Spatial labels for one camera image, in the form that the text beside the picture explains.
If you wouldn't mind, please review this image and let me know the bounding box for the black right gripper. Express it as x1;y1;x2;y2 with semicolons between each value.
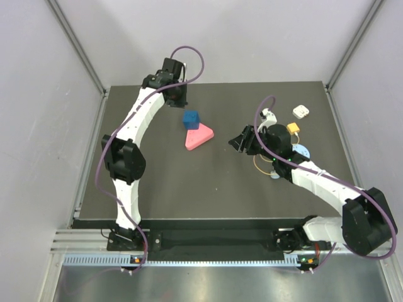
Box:
229;125;278;162

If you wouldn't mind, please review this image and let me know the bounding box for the blue cube socket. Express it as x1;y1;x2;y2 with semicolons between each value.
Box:
182;110;200;130

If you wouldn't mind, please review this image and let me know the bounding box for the pink triangular power strip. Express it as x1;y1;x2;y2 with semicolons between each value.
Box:
184;123;214;151

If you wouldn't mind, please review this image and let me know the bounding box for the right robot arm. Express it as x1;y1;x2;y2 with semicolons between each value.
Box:
229;125;398;257

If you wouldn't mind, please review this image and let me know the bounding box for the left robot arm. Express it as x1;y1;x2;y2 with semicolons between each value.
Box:
104;58;188;250

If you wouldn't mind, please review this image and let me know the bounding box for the orange charger block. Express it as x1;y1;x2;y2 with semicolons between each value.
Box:
287;123;300;135

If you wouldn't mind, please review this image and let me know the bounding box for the round light blue power strip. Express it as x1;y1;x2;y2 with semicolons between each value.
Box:
272;143;310;182

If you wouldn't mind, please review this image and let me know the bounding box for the white square charger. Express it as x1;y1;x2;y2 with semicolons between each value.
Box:
292;104;310;120

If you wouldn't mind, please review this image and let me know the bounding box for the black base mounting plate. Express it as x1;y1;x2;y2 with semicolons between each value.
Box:
106;218;313;252

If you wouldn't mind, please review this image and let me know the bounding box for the yellow charging cable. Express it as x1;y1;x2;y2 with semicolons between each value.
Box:
253;131;302;176

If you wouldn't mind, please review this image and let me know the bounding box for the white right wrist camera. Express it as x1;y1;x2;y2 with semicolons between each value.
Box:
258;108;277;132

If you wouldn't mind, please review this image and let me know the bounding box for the aluminium frame rail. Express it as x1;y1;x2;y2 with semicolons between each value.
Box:
50;229;144;255

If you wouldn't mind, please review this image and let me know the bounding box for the grey slotted cable duct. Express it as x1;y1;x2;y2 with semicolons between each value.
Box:
62;254;319;267

